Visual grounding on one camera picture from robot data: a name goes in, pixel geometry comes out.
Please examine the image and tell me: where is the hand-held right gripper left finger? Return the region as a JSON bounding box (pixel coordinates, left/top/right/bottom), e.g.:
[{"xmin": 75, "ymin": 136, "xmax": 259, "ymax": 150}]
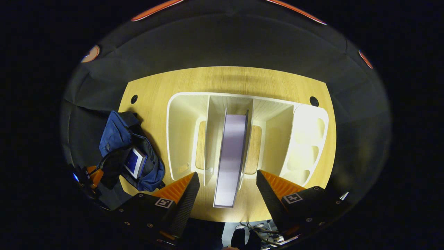
[{"xmin": 116, "ymin": 172, "xmax": 201, "ymax": 243}]

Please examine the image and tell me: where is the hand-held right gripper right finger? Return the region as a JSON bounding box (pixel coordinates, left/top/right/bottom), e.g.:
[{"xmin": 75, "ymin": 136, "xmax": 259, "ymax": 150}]
[{"xmin": 256, "ymin": 169, "xmax": 349, "ymax": 240}]

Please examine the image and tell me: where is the blue book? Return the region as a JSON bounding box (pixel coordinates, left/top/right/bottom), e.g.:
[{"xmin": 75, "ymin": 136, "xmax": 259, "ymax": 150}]
[{"xmin": 124, "ymin": 148, "xmax": 148, "ymax": 179}]

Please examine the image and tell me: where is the blue schoolbag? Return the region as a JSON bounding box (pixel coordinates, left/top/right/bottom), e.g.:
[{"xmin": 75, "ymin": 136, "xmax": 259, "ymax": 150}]
[{"xmin": 99, "ymin": 110, "xmax": 166, "ymax": 192}]

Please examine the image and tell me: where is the grey book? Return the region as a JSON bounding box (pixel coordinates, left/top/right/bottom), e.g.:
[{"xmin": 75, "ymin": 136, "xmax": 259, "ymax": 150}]
[{"xmin": 213, "ymin": 108, "xmax": 249, "ymax": 209}]

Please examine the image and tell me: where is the white bookshelf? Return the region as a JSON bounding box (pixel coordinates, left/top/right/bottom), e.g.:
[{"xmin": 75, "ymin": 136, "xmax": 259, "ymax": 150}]
[{"xmin": 166, "ymin": 92, "xmax": 329, "ymax": 190}]

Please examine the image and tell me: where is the person's dark trouser leg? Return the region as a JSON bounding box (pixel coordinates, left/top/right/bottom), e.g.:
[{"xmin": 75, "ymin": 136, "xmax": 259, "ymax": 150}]
[{"xmin": 180, "ymin": 219, "xmax": 226, "ymax": 250}]

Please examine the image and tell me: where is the white power strip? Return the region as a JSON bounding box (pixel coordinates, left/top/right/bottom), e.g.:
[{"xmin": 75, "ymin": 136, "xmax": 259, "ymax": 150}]
[{"xmin": 264, "ymin": 233, "xmax": 300, "ymax": 248}]

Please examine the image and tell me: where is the person's black shoe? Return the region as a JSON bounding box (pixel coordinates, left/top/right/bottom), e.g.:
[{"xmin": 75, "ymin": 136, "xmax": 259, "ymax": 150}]
[{"xmin": 231, "ymin": 228, "xmax": 261, "ymax": 250}]

